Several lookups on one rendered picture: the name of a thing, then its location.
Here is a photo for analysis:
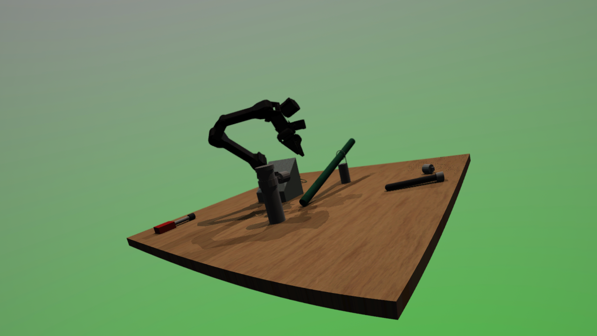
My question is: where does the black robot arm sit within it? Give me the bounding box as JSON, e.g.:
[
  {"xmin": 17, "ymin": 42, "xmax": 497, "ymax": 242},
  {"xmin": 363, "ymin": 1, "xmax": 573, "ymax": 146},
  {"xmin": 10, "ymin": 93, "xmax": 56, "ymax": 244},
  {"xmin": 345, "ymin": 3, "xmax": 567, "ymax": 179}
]
[{"xmin": 208, "ymin": 98, "xmax": 306, "ymax": 170}]

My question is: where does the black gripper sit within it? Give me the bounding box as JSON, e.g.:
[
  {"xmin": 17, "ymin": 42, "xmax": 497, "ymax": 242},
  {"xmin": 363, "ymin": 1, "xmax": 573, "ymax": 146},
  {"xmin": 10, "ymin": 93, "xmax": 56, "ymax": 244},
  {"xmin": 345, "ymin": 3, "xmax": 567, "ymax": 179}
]
[{"xmin": 275, "ymin": 120, "xmax": 304, "ymax": 157}]

